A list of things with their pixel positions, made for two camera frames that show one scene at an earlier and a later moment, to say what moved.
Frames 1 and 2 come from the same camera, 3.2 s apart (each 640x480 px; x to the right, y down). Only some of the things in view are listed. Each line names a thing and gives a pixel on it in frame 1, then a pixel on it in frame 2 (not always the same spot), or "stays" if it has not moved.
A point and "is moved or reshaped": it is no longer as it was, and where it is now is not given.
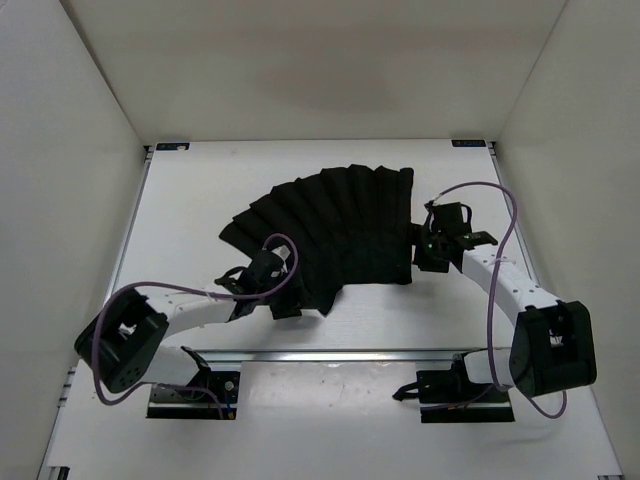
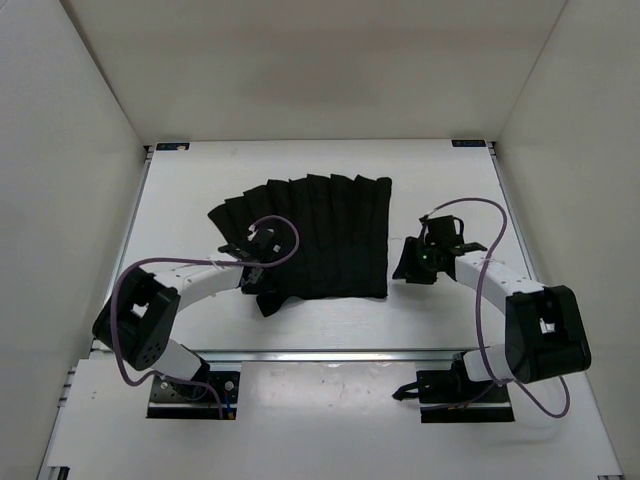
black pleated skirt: [351, 225] is moved or reshaped
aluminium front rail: [352, 355] stays
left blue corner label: [173, 146] stays
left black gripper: [289, 307] -> [248, 287]
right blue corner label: [468, 143] stays
